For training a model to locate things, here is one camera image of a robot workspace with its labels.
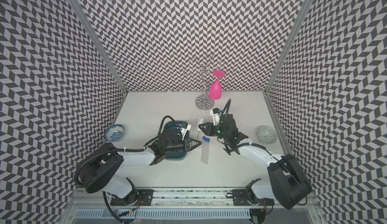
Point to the chrome wire glass rack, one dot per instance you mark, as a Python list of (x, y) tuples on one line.
[(203, 68)]

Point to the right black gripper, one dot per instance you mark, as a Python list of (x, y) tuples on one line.
[(208, 131)]

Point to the blue capped test tube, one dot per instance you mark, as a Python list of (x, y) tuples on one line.
[(200, 121), (207, 148), (203, 153)]

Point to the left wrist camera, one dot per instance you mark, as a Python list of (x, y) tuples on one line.
[(184, 128)]

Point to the teal rectangular plastic tray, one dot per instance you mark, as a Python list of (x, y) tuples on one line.
[(171, 127)]

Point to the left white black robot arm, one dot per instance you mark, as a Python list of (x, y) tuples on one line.
[(98, 172)]

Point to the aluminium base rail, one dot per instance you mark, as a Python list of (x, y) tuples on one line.
[(187, 205)]

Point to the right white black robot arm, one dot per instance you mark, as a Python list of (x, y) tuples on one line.
[(288, 183)]

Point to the blue patterned small bowl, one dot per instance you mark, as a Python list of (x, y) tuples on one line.
[(114, 133)]

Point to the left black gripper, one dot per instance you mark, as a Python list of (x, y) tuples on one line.
[(188, 147)]

